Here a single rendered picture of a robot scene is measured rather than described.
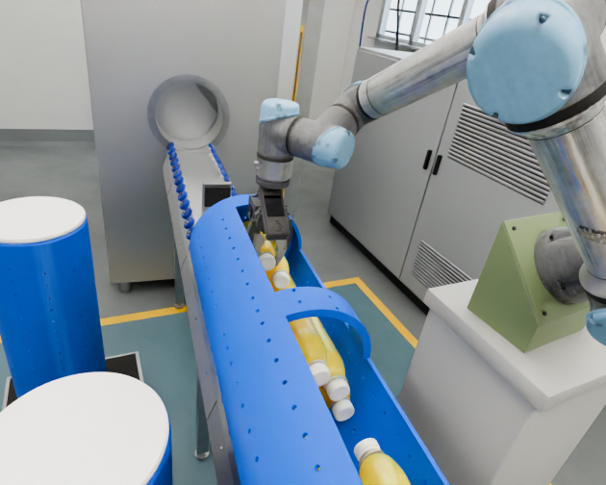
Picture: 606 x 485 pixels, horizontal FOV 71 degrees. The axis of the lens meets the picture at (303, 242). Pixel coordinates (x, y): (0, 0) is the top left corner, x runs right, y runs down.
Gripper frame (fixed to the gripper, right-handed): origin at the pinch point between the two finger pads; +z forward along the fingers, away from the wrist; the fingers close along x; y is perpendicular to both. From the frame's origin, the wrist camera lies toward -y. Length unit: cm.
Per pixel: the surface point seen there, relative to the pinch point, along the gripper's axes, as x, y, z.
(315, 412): 6.6, -45.9, -7.0
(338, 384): -4.2, -33.1, 4.3
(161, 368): 21, 85, 113
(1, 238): 60, 37, 10
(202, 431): 9, 32, 97
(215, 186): 2, 61, 6
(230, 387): 14.4, -32.0, 1.6
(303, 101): -32, 74, -22
